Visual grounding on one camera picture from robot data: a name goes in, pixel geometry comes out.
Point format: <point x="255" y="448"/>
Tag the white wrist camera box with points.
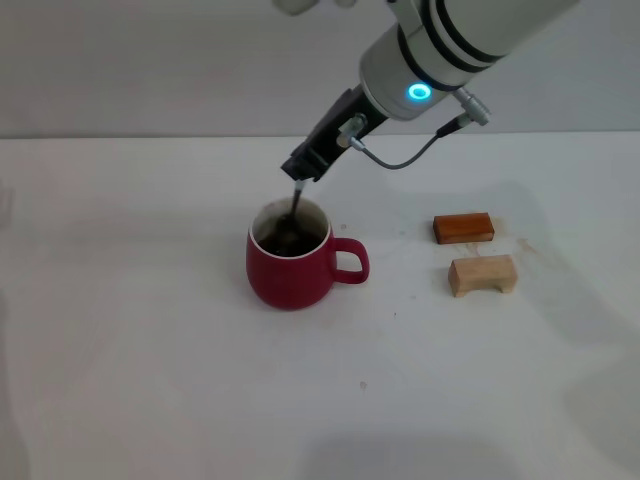
<point x="300" y="5"/>

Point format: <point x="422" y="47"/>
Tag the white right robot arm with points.
<point x="440" y="55"/>

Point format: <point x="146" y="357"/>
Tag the light wooden bridge block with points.
<point x="475" y="272"/>

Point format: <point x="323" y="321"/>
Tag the red ceramic coffee mug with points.
<point x="285" y="280"/>

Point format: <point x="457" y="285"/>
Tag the dark brown wooden block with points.
<point x="462" y="227"/>

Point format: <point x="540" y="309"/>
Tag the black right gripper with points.
<point x="340" y="130"/>

